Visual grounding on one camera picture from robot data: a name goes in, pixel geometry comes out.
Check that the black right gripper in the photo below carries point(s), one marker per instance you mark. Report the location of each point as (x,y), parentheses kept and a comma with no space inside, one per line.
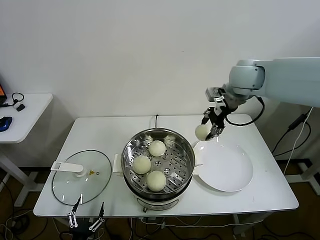
(218,117)

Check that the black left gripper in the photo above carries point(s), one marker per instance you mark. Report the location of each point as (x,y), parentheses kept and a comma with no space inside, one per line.
(82,230)

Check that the white steamed baozi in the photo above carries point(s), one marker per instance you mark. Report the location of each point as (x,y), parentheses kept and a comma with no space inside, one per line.
(141,165)
(156,180)
(201,132)
(157,148)

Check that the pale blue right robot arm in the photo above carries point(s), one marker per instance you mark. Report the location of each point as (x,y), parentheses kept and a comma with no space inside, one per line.
(287,77)

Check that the stainless steel steamer basket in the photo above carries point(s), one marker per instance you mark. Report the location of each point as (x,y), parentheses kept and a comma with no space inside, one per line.
(180,175)

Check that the white round plate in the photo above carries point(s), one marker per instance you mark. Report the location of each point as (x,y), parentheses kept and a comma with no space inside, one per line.
(225,170)

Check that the white electric pot base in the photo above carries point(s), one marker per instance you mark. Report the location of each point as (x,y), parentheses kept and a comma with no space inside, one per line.
(160,203)

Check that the white side desk with sticker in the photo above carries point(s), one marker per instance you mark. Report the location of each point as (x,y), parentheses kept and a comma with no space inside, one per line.
(310,175)

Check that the white side desk with laptop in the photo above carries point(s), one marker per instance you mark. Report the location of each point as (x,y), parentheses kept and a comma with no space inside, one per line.
(32,112)

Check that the blue computer mouse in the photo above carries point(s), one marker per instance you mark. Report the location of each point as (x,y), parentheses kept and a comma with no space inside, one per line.
(5,123)

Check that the small black device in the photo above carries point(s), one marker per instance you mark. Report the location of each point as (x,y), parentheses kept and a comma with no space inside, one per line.
(21,107)

